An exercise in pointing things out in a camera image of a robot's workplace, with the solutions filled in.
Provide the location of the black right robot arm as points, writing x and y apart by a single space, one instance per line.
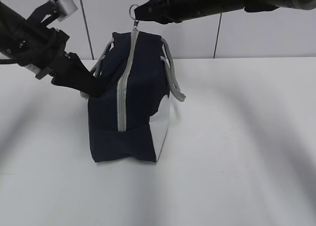
253 6

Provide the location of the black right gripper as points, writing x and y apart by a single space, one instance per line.
181 10

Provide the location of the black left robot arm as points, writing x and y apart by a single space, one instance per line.
38 20

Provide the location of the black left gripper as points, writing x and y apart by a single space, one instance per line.
43 53

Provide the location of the navy blue lunch bag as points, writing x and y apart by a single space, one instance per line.
131 117

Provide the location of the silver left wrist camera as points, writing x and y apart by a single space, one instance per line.
65 9

